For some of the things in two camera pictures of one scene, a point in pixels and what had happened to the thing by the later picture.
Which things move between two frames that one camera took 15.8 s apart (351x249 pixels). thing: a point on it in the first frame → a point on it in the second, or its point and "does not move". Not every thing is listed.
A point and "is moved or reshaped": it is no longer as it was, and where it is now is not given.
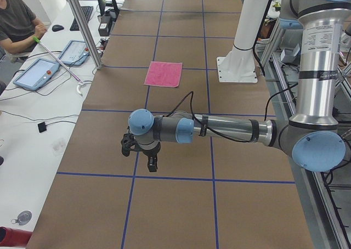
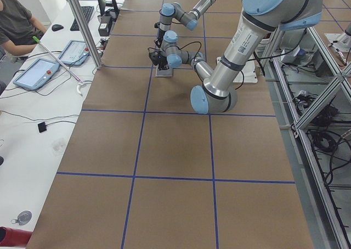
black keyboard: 87,11 does not move
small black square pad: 41,126 does not move
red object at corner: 10,237 does not move
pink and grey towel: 164,74 is moved or reshaped
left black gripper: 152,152 → 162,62
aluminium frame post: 79,11 does not move
